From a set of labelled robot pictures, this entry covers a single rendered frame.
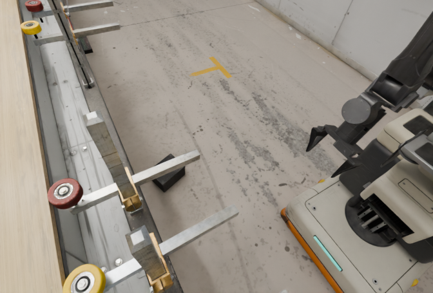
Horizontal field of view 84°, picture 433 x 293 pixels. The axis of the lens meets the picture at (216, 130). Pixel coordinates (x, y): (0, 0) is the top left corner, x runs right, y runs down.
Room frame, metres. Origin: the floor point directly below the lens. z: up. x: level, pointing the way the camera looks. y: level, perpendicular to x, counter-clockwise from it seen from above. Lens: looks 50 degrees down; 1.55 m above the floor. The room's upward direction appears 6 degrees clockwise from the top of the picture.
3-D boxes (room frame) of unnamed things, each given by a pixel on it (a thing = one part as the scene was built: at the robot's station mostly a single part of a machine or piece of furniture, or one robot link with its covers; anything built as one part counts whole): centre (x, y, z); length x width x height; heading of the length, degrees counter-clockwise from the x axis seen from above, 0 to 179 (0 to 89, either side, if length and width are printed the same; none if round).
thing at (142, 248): (0.11, 0.11, 0.88); 0.04 x 0.04 x 0.48; 35
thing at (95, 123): (0.32, 0.25, 0.93); 0.04 x 0.04 x 0.48; 35
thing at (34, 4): (1.31, 1.08, 0.85); 0.08 x 0.08 x 0.11
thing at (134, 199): (0.34, 0.27, 0.80); 0.14 x 0.06 x 0.05; 35
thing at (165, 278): (0.13, 0.12, 0.83); 0.14 x 0.06 x 0.05; 35
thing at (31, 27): (1.09, 0.97, 0.85); 0.08 x 0.08 x 0.11
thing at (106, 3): (1.43, 0.92, 0.84); 0.43 x 0.03 x 0.04; 125
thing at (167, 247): (0.17, 0.09, 0.83); 0.43 x 0.03 x 0.04; 125
